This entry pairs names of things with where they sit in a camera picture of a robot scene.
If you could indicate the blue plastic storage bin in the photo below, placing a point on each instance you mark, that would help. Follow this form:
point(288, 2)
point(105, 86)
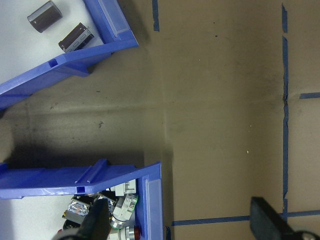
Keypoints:
point(50, 180)
point(50, 75)

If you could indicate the white pilot lamp red lens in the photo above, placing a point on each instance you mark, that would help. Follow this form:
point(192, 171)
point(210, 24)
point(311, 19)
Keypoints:
point(127, 233)

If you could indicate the dark brown cylindrical capacitor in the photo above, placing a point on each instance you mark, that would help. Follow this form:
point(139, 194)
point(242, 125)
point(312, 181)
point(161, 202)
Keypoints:
point(76, 37)
point(45, 16)

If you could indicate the grey contact block switch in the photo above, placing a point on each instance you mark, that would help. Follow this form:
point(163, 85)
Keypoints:
point(77, 210)

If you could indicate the white switch silver collar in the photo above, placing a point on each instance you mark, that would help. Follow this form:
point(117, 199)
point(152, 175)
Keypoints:
point(123, 188)

